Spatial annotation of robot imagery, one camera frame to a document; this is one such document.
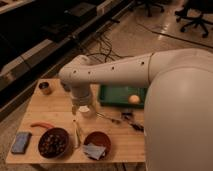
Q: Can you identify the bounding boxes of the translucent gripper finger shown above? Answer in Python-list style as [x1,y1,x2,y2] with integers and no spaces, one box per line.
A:
[72,105,79,115]
[89,103,97,113]

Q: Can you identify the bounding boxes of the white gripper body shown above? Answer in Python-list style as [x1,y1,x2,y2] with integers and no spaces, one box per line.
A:
[70,85,92,106]

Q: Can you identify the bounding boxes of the yellow banana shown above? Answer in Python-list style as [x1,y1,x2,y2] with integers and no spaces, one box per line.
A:
[73,120,81,149]

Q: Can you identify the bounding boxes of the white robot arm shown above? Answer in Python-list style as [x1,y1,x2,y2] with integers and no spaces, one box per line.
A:
[59,48,213,171]

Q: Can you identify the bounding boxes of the white paper cup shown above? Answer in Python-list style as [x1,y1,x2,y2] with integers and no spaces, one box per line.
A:
[78,106,93,118]

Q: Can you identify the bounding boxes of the metal whisk utensil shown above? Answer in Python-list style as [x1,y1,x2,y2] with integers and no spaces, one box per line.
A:
[96,113,121,124]

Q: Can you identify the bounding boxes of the green plastic tray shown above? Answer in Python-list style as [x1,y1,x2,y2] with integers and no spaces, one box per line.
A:
[97,85,147,108]

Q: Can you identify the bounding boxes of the brown bowl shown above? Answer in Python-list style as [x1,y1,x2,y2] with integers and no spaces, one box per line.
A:
[84,131,111,155]

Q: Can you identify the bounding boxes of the small dark clip object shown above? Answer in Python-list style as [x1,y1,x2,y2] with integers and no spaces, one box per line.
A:
[121,112,133,120]

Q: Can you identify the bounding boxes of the dark bowl with contents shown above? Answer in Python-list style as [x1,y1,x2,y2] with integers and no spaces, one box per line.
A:
[38,128,70,159]

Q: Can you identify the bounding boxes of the yellow round fruit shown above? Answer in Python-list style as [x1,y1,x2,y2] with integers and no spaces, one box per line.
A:
[128,95,140,104]

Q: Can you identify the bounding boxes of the grey folded cloth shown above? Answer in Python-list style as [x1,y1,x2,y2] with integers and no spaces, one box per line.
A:
[83,143,106,160]

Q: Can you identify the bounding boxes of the black marker pen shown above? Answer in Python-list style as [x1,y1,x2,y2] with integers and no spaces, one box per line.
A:
[130,124,144,132]

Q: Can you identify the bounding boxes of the blue sponge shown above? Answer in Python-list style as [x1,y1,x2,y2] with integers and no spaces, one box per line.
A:
[11,132,32,154]

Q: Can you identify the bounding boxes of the black office chair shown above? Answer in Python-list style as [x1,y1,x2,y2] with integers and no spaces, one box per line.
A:
[174,0,213,38]

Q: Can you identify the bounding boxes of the black floor cables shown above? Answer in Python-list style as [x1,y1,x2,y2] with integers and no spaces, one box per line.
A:
[84,33,124,63]

